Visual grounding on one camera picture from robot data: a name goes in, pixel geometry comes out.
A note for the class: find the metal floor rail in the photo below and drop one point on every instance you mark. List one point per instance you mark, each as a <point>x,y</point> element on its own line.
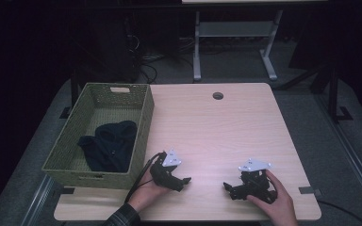
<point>348,150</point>
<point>37,201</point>

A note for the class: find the grey table bracket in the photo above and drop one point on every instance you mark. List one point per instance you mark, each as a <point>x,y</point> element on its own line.
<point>309,190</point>

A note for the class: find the person's left hand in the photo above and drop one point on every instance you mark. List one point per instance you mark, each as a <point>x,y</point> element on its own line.
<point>144,194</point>

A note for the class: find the person's right hand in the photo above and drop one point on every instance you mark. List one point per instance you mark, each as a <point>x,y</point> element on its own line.
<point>283,207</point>

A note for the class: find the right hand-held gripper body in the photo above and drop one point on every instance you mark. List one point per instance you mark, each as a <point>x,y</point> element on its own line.
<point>254,182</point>

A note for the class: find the green woven basket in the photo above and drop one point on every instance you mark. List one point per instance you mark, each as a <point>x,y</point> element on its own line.
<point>75,141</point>

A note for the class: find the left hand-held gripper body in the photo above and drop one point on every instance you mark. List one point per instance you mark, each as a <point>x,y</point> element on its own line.
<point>161,174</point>

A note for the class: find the white metal table frame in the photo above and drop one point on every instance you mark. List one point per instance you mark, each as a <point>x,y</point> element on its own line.
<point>235,29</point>

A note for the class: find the dark cloth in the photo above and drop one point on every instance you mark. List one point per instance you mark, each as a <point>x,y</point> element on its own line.
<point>110,147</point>

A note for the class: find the black metal stand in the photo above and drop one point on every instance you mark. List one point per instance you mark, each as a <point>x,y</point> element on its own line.
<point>333,94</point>

